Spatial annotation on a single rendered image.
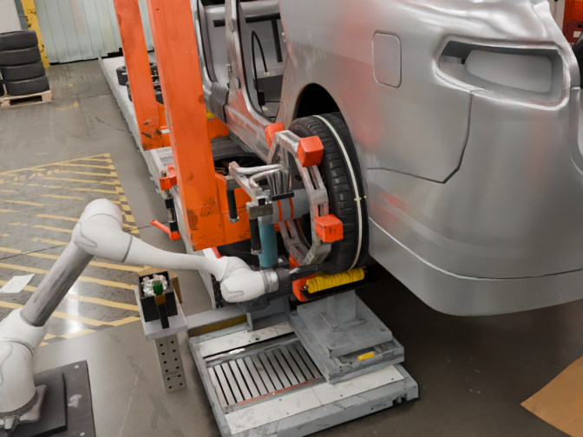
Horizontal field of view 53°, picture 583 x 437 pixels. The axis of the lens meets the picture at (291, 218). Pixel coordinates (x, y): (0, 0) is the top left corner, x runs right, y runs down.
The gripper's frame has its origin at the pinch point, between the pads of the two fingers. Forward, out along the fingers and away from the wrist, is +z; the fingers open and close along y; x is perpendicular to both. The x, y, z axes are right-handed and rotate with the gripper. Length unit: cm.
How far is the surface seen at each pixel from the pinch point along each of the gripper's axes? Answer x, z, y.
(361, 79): 40, 10, 66
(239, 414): -42, -43, -38
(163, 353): -5, -66, -57
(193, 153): 71, -34, -20
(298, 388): -38, -15, -42
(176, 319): 1, -59, -28
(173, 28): 109, -34, 19
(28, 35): 632, -138, -577
